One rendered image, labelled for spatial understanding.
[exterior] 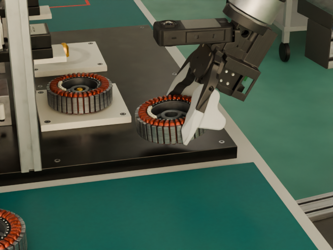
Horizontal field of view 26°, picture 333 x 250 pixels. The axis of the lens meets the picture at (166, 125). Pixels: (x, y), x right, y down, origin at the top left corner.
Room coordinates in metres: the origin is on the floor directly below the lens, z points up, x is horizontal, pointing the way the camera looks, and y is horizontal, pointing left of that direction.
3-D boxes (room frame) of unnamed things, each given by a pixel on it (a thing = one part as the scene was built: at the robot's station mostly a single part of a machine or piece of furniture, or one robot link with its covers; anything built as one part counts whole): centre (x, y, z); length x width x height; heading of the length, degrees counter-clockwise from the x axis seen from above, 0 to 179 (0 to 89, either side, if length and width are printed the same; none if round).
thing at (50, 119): (1.15, 0.15, 0.78); 0.15 x 0.15 x 0.01; 14
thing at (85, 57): (1.38, 0.21, 0.78); 0.15 x 0.15 x 0.01; 14
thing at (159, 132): (1.01, -0.01, 0.82); 0.11 x 0.11 x 0.04
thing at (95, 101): (1.15, 0.15, 0.80); 0.11 x 0.11 x 0.04
